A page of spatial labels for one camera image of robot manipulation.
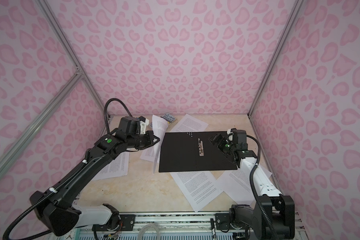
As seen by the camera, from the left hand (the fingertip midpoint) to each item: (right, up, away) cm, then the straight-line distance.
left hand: (161, 136), depth 72 cm
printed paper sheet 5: (+41, -28, +14) cm, 52 cm away
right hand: (+27, -3, +10) cm, 29 cm away
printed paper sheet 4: (+20, -30, +13) cm, 38 cm away
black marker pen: (+25, -45, -1) cm, 51 cm away
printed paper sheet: (-2, +5, +5) cm, 7 cm away
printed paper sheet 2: (-13, -13, +26) cm, 32 cm away
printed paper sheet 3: (+14, +8, +44) cm, 46 cm away
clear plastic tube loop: (-10, -45, +1) cm, 46 cm away
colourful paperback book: (-1, +12, +45) cm, 46 cm away
